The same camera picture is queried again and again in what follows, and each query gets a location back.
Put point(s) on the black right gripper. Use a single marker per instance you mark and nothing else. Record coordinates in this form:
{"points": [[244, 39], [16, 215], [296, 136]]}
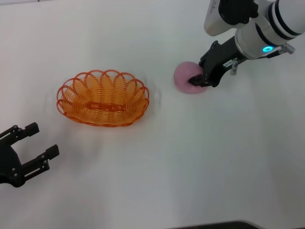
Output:
{"points": [[218, 59]]}

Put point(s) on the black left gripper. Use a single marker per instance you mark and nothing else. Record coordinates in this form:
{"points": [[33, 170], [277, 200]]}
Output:
{"points": [[9, 167]]}

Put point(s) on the pink toy peach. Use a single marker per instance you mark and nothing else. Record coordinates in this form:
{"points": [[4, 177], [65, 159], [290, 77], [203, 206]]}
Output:
{"points": [[184, 75]]}

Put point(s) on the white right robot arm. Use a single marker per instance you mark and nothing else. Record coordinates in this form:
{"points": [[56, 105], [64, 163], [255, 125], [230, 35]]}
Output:
{"points": [[252, 40]]}

